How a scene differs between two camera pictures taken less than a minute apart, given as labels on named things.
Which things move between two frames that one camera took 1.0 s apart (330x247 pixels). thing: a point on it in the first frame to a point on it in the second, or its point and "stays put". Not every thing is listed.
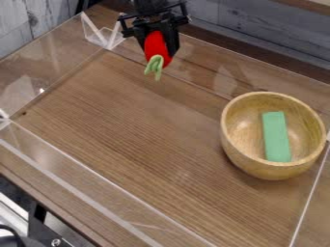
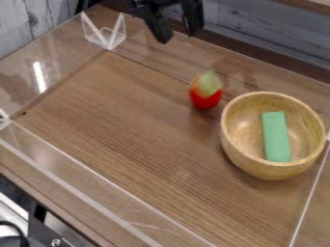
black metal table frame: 41,235 stays put
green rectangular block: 275,137 stays put
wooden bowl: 273,134 stays put
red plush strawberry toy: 158,53 to 206,90
